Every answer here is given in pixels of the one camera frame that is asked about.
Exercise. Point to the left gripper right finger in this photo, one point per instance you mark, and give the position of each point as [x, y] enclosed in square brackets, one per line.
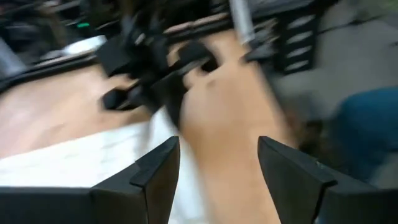
[298, 193]

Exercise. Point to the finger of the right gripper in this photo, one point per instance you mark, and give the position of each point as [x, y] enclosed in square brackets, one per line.
[127, 99]
[178, 96]

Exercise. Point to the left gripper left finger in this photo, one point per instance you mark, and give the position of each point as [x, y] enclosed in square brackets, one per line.
[149, 193]

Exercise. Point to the white checked towel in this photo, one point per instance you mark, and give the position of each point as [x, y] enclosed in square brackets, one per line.
[77, 161]

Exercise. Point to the blue rounded object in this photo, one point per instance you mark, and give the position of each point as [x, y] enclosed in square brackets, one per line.
[367, 130]

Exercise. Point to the grey metal pole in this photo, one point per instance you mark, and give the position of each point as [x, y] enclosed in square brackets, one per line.
[242, 21]

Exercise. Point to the black computer tower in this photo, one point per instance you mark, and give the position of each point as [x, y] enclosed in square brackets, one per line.
[280, 31]

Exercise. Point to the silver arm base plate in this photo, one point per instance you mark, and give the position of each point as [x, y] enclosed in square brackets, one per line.
[84, 45]

